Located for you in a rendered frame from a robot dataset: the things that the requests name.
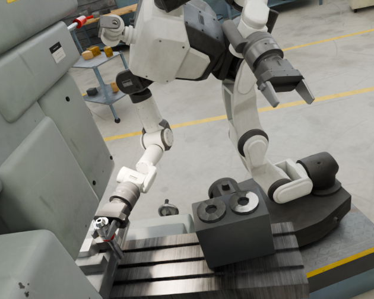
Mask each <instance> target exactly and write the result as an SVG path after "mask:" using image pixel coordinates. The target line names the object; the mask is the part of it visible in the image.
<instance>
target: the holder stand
mask: <svg viewBox="0 0 374 299"><path fill-rule="evenodd" d="M192 213H193V218H194V226H195V232H196V236H197V238H198V241H199V244H200V246H201V249H202V252H203V254H204V257H205V260H206V263H207V266H208V268H215V267H218V266H223V265H227V264H231V263H235V262H240V261H243V260H248V259H253V258H256V257H261V256H266V255H271V254H274V253H275V249H274V241H273V237H272V229H271V221H270V214H269V212H268V210H267V207H266V205H265V202H264V200H263V198H262V195H261V193H260V191H259V188H258V187H256V188H253V189H248V190H243V191H240V192H236V193H231V194H228V195H224V196H219V197H216V198H212V199H207V200H204V201H200V202H195V203H192Z"/></svg>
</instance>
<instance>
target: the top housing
mask: <svg viewBox="0 0 374 299"><path fill-rule="evenodd" d="M77 7H78V2H77V0H0V54H2V53H4V52H6V51H7V50H9V49H10V48H12V47H14V46H16V45H18V44H19V43H21V42H23V41H25V40H26V39H28V38H29V37H31V36H33V35H35V34H36V33H38V32H40V31H42V30H44V29H45V28H47V27H49V26H51V25H52V24H54V23H56V22H57V21H59V20H61V19H63V18H64V17H66V16H67V15H70V14H71V13H73V12H74V11H75V10H76V9H77Z"/></svg>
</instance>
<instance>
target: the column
mask: <svg viewBox="0 0 374 299"><path fill-rule="evenodd" d="M0 299H103V298H102V297H101V295H100V294H99V293H98V292H97V290H96V289H95V288H94V287H93V285H92V284H91V282H90V281H89V280H88V278H87V277H86V276H85V275H84V273H83V272H82V270H81V269H80V268H79V267H78V265H77V264H76V263H75V261H74V260H73V258H72V257H71V256H70V255H69V253H68V252H67V251H66V249H65V248H64V246H63V245H62V244H61V243H60V241H59V240H58V239H57V238H56V236H55V235H54V233H52V232H51V231H49V230H33V231H25V232H19V233H11V234H2V235H0Z"/></svg>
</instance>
